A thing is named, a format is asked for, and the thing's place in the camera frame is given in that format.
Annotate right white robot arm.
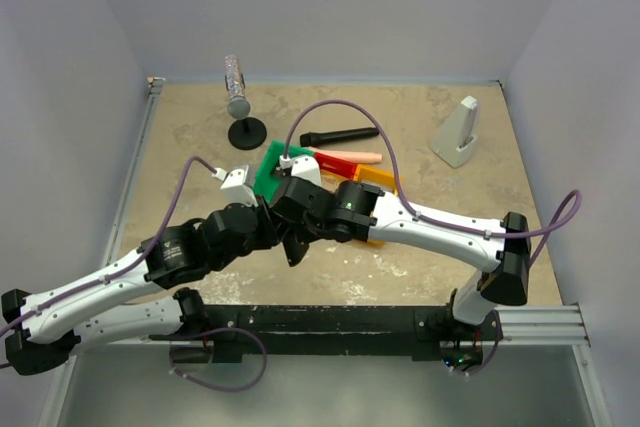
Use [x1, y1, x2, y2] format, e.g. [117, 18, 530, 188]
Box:
[270, 176, 530, 339]

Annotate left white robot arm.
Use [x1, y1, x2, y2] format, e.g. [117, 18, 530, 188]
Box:
[1, 202, 289, 376]

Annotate gold card stack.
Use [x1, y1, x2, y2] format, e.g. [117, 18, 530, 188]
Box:
[321, 171, 344, 190]

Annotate green plastic bin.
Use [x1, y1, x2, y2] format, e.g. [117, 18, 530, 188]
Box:
[253, 141, 321, 203]

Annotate red plastic bin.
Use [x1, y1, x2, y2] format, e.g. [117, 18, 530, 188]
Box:
[313, 152, 358, 179]

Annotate black microphone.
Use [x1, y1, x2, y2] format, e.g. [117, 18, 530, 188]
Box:
[299, 127, 379, 147]

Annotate yellow plastic bin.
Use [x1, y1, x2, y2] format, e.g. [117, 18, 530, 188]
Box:
[352, 164, 404, 248]

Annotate black round microphone stand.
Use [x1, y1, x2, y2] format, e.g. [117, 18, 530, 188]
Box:
[228, 117, 267, 151]

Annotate glitter microphone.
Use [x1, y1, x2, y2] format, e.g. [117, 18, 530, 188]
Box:
[224, 55, 250, 120]

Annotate white wedge charging dock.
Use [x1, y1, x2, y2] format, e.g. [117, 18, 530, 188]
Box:
[429, 96, 480, 168]

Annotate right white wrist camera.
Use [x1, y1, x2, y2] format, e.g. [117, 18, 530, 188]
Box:
[279, 155, 322, 187]

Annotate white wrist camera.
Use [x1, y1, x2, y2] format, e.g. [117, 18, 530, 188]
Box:
[279, 155, 322, 187]
[212, 164, 258, 207]

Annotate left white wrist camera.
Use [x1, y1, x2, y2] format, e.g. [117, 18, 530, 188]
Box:
[212, 164, 258, 207]

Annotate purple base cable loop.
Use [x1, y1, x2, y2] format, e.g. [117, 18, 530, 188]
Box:
[169, 326, 274, 391]

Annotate aluminium frame rail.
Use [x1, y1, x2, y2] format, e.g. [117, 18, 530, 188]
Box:
[37, 77, 166, 427]

